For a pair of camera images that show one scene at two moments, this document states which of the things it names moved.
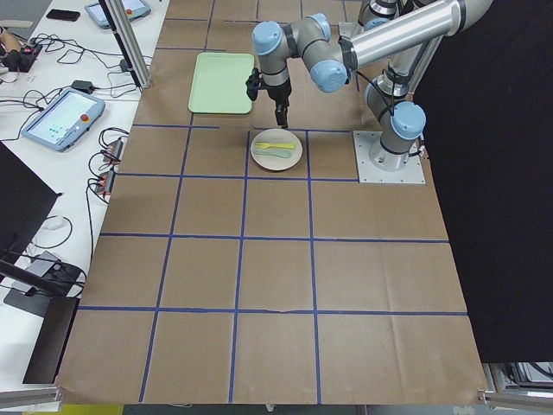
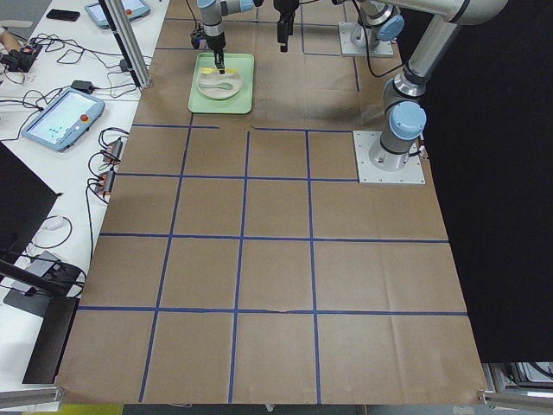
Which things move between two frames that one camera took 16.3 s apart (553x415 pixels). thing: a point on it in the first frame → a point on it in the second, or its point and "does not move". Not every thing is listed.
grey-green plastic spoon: x=277 y=152 → x=226 y=86
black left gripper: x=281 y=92 → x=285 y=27
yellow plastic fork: x=266 y=145 → x=210 y=71
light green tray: x=219 y=84 does not move
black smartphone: x=63 y=15 does not move
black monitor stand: x=25 y=198 does not move
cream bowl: x=276 y=149 → x=219 y=86
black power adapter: x=83 y=86 does not move
